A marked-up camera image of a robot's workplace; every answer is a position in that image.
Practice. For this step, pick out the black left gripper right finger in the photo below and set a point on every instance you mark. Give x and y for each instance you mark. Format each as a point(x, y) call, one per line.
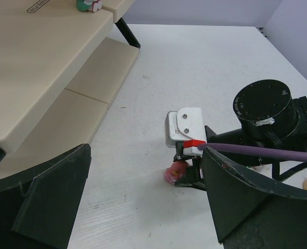
point(250, 210)

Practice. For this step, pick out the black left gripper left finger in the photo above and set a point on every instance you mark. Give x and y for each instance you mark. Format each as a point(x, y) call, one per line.
point(38, 206)

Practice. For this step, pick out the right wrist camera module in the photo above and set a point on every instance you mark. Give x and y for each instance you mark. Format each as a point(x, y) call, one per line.
point(185, 127)

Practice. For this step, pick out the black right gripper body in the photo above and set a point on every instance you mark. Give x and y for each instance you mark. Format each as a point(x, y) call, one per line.
point(188, 159)

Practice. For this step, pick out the pink figure flower wreath toy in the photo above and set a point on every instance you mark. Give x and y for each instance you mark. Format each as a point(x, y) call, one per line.
point(88, 5)

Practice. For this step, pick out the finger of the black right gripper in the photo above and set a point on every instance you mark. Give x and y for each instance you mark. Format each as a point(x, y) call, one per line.
point(191, 179)

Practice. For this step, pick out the beige three-tier shelf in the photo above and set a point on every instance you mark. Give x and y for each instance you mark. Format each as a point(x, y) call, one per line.
point(60, 70)

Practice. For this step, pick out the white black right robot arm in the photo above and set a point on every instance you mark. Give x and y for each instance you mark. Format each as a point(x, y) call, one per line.
point(273, 131)

